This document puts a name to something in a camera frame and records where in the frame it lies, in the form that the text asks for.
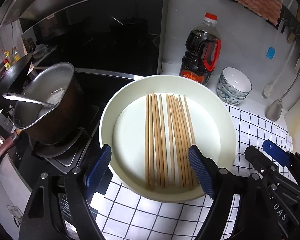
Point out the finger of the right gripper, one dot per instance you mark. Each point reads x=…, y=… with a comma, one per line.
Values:
x=281, y=156
x=262, y=164

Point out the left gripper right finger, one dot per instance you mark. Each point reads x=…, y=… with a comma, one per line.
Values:
x=204, y=169

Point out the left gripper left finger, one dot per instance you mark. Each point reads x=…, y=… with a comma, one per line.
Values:
x=96, y=171

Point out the white oval basin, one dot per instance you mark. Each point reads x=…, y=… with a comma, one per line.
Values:
x=122, y=127

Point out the steel spatula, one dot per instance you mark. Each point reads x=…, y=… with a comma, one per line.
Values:
x=274, y=111

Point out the checked white cloth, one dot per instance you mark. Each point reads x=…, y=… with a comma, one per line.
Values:
x=123, y=214

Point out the steel cooking pot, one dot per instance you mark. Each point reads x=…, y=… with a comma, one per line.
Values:
x=40, y=104

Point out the bottom floral bowl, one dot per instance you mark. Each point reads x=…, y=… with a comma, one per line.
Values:
x=227, y=97

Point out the floral bowl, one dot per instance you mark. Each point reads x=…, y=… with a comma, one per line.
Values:
x=227, y=97
x=224, y=85
x=235, y=82

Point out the middle floral bowl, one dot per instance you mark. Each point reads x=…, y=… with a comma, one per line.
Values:
x=224, y=85

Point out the black gas stove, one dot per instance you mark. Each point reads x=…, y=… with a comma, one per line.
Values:
x=72, y=129

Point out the top floral bowl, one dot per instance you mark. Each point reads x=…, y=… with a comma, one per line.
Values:
x=235, y=82

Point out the steel ladle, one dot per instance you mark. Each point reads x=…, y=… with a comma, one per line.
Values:
x=21, y=98

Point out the dark soy sauce bottle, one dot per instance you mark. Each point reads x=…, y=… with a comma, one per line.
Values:
x=203, y=47

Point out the range hood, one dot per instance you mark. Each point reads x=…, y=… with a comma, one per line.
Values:
x=112, y=35

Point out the blue wall hook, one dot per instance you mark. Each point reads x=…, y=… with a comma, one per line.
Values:
x=270, y=53

